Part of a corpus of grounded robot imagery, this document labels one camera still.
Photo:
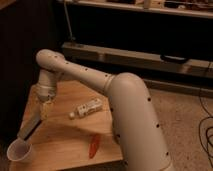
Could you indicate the wooden table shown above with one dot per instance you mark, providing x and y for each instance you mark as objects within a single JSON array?
[{"x": 60, "y": 143}]

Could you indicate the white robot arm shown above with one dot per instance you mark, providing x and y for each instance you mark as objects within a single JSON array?
[{"x": 140, "y": 136}]

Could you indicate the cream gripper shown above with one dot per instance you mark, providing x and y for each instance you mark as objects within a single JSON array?
[{"x": 45, "y": 109}]

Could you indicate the red chili pepper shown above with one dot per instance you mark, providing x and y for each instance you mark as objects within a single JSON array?
[{"x": 94, "y": 145}]

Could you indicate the small white bottle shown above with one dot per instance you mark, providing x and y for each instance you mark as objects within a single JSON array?
[{"x": 87, "y": 108}]

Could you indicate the long wooden shelf beam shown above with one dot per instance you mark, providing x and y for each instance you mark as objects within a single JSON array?
[{"x": 136, "y": 59}]

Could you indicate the black handle on beam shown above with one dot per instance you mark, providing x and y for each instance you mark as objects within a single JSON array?
[{"x": 171, "y": 59}]

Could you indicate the metal stand pole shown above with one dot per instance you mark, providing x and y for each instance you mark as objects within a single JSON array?
[{"x": 72, "y": 38}]

